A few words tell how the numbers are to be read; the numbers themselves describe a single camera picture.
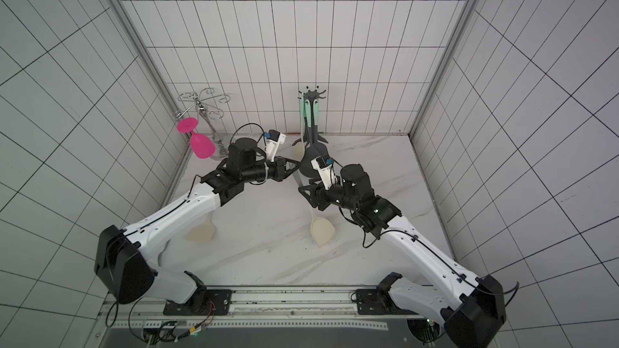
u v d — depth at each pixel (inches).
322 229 32.0
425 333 27.1
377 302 25.8
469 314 14.5
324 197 24.8
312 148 36.0
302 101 30.3
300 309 28.6
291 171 28.0
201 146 36.8
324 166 24.0
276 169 25.6
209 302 28.2
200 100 36.1
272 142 26.3
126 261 15.5
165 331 42.1
